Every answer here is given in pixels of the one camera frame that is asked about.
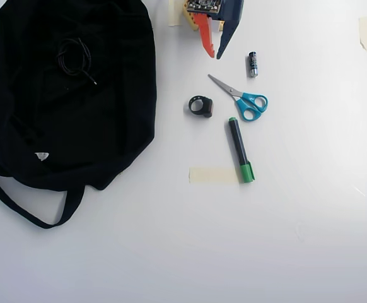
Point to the black marker with green cap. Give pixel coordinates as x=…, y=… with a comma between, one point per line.
x=237, y=145

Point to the black cylindrical battery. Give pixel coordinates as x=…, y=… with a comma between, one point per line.
x=252, y=64

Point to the yellow perforated base part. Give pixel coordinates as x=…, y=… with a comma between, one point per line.
x=189, y=22

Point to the black fabric bag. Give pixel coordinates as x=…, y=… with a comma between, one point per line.
x=70, y=126

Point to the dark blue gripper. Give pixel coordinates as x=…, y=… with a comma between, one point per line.
x=231, y=28

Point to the camera circuit board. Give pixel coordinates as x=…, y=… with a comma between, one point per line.
x=204, y=5

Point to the wide masking tape strip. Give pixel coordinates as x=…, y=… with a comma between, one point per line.
x=212, y=176

